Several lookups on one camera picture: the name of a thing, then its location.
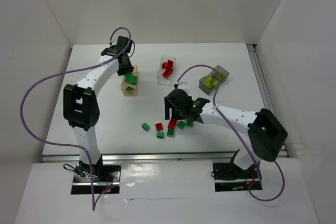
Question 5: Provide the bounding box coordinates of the red small lego brick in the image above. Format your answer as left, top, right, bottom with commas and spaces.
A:
155, 123, 163, 131

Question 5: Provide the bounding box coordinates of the wooden box container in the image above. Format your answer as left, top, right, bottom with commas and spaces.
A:
121, 65, 139, 97

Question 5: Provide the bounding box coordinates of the dark smoked plastic container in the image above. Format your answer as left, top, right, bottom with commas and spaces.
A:
198, 65, 229, 95

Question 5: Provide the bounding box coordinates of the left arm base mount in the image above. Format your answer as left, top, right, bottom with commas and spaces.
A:
63, 164, 121, 195

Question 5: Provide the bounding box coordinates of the green notched lego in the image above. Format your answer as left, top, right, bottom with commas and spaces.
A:
142, 123, 150, 132

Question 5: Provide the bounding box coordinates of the green lego with holes bottom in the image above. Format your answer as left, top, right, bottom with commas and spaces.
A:
167, 129, 175, 137

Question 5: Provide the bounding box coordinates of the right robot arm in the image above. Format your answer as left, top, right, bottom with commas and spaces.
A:
164, 88, 288, 170

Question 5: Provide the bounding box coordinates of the aluminium front rail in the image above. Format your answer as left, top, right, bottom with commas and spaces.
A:
41, 152, 235, 163

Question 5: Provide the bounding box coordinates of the green long lego right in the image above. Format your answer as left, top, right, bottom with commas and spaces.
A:
186, 119, 193, 127

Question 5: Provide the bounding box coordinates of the clear plastic container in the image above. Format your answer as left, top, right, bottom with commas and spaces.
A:
156, 56, 176, 86

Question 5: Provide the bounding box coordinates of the aluminium rail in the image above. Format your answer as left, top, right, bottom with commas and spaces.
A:
247, 44, 288, 162
41, 152, 235, 163

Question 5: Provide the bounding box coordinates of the aluminium right rail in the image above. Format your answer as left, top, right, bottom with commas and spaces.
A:
247, 44, 288, 162

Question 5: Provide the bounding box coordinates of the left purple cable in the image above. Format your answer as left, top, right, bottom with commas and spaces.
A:
19, 27, 132, 211

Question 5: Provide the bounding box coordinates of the green small lego bottom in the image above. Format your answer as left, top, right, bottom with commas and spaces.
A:
156, 131, 164, 139

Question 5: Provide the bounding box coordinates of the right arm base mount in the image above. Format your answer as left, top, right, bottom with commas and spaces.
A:
211, 163, 263, 192

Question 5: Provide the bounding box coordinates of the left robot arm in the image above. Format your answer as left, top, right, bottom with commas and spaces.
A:
63, 36, 135, 176

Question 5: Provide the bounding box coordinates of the green small lego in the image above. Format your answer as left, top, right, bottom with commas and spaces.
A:
125, 73, 138, 85
177, 121, 186, 130
156, 131, 164, 139

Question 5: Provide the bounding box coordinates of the red long lego brick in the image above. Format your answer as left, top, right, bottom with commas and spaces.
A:
162, 69, 173, 79

